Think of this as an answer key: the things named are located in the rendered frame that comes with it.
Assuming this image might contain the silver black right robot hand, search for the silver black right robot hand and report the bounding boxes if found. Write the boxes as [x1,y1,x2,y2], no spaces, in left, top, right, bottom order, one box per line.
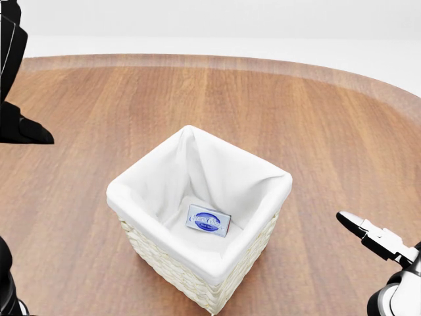
[335,211,421,316]

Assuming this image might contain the blue cream cheese box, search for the blue cream cheese box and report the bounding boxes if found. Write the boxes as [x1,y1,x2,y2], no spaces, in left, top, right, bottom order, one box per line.
[185,203,232,238]

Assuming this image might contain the white cloth basket liner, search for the white cloth basket liner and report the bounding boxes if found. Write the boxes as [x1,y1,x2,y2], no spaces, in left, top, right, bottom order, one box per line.
[105,124,293,288]

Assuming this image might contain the white wicker basket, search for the white wicker basket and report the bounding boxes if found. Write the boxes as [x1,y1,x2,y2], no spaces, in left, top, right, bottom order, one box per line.
[105,124,293,316]

